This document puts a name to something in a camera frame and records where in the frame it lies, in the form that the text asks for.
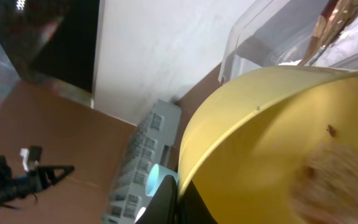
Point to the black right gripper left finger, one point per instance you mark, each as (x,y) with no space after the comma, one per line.
(52,175)

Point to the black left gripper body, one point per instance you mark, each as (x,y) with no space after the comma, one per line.
(16,188)

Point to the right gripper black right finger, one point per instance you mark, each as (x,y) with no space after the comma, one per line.
(162,205)

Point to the light blue plastic cup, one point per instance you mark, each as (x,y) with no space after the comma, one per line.
(155,178)

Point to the yellow plastic bowl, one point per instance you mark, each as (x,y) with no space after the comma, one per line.
(245,142)

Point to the pink plastic cup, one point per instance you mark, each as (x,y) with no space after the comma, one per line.
(139,214)

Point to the nut shells and rice waste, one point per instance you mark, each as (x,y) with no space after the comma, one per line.
(325,188)

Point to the brown Nescafe sachet wrapper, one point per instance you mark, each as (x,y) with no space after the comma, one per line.
(335,16)

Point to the white tissue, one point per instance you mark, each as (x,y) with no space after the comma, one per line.
(343,53)

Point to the grey dishwasher rack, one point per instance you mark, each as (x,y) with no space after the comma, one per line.
(150,144)

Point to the clear plastic bin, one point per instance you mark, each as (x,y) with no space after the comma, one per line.
(270,33)

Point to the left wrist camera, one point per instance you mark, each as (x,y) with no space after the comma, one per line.
(31,157)

